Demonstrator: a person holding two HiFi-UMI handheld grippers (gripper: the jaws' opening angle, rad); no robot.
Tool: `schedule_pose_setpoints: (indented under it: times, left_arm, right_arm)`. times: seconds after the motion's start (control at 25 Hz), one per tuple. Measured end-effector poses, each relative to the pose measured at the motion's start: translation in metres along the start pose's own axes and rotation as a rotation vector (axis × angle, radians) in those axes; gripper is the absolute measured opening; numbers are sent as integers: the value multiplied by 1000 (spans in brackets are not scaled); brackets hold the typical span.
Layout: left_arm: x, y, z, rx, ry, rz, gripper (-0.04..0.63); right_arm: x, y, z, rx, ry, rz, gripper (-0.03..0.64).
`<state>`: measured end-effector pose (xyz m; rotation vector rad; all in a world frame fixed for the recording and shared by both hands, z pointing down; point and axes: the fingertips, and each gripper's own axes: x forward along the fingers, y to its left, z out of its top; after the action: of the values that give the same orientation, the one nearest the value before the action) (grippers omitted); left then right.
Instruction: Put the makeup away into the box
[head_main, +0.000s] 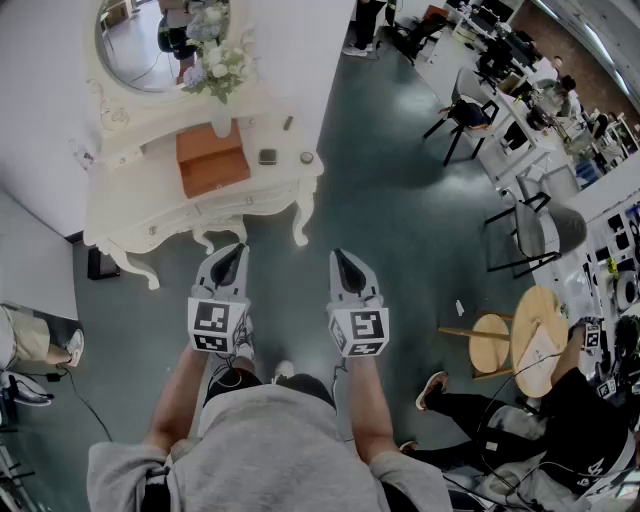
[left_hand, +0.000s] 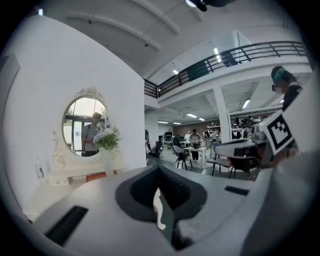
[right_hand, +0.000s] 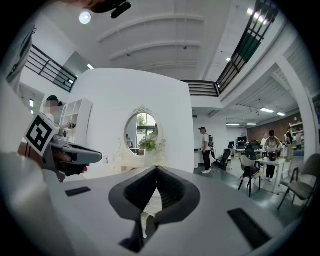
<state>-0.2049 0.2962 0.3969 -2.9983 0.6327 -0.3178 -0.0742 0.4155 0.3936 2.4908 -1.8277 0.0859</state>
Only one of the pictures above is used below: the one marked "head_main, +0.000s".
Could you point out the white table with cloth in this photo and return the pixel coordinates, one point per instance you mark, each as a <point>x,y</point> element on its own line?
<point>140,187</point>

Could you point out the person's left forearm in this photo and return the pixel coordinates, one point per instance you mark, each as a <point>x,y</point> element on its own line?
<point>172,400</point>

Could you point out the small black square case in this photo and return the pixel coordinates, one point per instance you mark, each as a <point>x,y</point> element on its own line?
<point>267,156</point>

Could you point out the white office desk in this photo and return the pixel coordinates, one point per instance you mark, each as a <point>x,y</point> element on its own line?
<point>555,275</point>
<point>530,160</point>

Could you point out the blue and white flower bouquet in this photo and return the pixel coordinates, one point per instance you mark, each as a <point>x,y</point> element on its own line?
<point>220,65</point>

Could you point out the black office chair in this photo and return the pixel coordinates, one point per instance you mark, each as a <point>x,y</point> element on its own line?
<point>425,30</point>

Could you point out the white vase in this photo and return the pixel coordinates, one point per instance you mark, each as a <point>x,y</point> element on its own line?
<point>221,122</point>

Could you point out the small dark lipstick tube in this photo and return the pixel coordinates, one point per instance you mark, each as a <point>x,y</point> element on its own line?
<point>288,123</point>

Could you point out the white paper scrap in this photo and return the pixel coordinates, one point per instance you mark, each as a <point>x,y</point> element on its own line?
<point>460,307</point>

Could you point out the person's black shorts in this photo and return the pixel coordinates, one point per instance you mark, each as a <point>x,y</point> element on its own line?
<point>305,385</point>

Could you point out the orange wooden box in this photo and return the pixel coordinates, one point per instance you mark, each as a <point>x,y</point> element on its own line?
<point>212,162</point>

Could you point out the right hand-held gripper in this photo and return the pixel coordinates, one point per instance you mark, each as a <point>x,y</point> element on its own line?
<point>367,327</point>

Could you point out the person's right forearm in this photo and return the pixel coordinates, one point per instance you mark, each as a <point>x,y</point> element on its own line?
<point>367,405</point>

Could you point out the grey chair with black bag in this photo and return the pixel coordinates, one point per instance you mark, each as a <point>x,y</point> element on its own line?
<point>467,85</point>

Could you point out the person's grey sweatshirt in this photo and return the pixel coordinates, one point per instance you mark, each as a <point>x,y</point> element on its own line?
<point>270,450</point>

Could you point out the small round compact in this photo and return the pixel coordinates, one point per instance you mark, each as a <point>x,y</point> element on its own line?
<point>307,158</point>

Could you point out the grey chair with black frame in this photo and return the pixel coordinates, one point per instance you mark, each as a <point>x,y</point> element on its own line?
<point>530,225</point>

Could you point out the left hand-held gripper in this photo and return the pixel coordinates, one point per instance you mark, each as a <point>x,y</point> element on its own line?
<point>215,320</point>

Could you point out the round wooden side table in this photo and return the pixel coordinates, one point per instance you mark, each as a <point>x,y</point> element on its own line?
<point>537,320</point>

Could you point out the small wooden stool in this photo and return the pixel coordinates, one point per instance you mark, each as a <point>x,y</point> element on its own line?
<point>487,350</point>

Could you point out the person's left white shoe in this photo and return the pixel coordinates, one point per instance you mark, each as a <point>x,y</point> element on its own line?
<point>246,345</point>

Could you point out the oval mirror with white frame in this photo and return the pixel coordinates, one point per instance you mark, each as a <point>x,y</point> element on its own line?
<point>130,45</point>

